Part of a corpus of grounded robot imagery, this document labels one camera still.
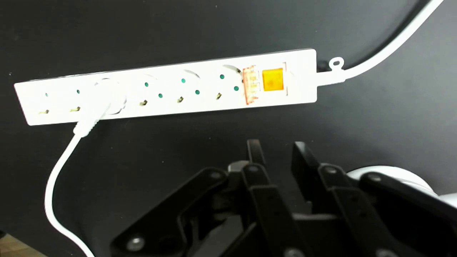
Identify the white power strip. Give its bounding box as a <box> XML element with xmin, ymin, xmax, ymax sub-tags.
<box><xmin>14</xmin><ymin>49</ymin><xmax>317</xmax><ymax>126</ymax></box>

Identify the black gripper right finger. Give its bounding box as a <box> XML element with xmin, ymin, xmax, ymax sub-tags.
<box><xmin>291</xmin><ymin>141</ymin><xmax>457</xmax><ymax>257</ymax></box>

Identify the white power strip main cable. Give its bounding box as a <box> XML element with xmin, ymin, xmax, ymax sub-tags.
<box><xmin>314</xmin><ymin>0</ymin><xmax>446</xmax><ymax>87</ymax></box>

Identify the white plugged-in appliance cable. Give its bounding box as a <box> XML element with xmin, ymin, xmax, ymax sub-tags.
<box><xmin>43</xmin><ymin>80</ymin><xmax>124</xmax><ymax>257</ymax></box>

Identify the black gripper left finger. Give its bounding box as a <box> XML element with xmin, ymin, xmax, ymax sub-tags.
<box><xmin>110</xmin><ymin>139</ymin><xmax>307</xmax><ymax>257</ymax></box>

